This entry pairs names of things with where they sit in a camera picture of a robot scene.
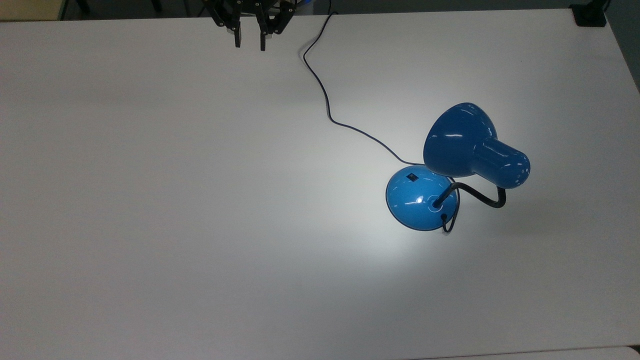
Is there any blue gooseneck desk lamp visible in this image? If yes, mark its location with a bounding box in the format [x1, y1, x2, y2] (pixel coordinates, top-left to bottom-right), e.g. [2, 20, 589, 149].
[385, 102, 531, 234]

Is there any beige board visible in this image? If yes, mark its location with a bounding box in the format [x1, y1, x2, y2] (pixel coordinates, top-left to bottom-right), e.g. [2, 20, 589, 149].
[0, 0, 68, 22]

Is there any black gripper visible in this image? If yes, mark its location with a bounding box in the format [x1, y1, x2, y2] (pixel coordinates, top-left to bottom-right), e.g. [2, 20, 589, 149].
[202, 0, 297, 52]

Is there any black clamp block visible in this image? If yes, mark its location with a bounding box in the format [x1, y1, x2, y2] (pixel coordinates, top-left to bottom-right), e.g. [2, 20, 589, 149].
[569, 0, 609, 28]

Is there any black lamp power cable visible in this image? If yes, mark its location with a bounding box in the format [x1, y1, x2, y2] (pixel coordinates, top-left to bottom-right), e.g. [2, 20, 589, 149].
[302, 0, 460, 235]

